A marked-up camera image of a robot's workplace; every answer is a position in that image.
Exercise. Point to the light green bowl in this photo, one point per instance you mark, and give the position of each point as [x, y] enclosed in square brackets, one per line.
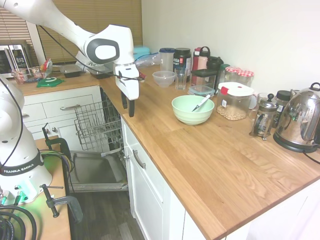
[191, 116]

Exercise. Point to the green plastic lid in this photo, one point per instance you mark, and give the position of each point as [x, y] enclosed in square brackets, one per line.
[50, 82]

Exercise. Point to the glass French press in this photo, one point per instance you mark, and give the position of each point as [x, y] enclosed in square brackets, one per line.
[265, 117]

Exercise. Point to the clear glass mug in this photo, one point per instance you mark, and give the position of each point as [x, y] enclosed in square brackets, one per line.
[261, 98]

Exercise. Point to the black shaker bottle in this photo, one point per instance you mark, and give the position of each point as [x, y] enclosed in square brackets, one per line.
[214, 63]

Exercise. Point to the steel dishwasher door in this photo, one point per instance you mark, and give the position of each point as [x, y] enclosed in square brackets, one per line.
[95, 170]

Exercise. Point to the flat glass container blue lid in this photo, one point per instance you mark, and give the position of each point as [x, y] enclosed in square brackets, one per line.
[201, 90]

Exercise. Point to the stainless steel microwave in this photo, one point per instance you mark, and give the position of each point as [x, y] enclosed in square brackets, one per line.
[15, 58]

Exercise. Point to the pink bottle black cap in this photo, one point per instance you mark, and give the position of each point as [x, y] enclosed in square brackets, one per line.
[203, 60]

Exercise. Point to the stainless steel electric kettle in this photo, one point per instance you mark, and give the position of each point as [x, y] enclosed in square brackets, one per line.
[300, 120]

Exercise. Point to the jar red checkered lid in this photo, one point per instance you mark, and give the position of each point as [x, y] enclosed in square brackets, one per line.
[232, 73]
[246, 77]

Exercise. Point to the clear canister black lid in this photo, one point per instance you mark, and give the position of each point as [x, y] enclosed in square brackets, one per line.
[203, 77]

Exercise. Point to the clear plastic food container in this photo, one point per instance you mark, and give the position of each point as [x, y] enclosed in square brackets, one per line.
[20, 77]
[37, 72]

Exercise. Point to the brown window blind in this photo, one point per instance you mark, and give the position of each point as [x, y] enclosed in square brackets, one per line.
[110, 12]
[13, 27]

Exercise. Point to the red water bottle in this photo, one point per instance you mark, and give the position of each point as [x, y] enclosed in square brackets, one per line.
[195, 60]

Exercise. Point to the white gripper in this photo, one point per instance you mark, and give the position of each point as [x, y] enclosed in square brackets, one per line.
[128, 80]

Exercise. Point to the clear plastic bowl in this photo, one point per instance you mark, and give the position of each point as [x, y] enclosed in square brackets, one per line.
[163, 79]

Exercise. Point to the clear bottle green cap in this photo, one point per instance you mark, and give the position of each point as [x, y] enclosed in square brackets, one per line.
[223, 75]

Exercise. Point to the black short table clamp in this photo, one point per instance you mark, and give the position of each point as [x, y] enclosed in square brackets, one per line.
[72, 203]

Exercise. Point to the clear zip bag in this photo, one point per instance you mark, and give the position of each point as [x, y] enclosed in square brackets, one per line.
[148, 60]

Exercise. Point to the red green snack bag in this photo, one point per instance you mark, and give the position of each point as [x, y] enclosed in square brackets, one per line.
[47, 66]

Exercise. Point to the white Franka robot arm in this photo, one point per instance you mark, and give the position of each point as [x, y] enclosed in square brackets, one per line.
[62, 22]

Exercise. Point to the dark jar black lid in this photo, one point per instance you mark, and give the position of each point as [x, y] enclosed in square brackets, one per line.
[283, 98]

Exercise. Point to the black tall table clamp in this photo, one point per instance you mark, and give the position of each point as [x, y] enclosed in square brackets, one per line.
[65, 155]

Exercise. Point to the clear drinking glass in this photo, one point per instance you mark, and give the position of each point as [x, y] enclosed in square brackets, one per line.
[181, 80]

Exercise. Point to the black protein powder jar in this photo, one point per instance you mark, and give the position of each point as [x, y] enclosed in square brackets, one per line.
[182, 58]

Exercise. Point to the peanut canister white lid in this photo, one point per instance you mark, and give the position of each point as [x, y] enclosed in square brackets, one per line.
[233, 100]

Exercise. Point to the clear pitcher blue lid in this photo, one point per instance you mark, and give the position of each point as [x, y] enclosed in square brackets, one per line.
[167, 60]

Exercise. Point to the teal plastic container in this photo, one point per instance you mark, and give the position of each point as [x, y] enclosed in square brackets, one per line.
[142, 51]

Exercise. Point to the black takeout tray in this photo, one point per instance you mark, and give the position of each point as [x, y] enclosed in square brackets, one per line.
[70, 71]
[100, 74]

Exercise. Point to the white drawer cabinet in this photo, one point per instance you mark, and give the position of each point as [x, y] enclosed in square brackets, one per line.
[50, 100]

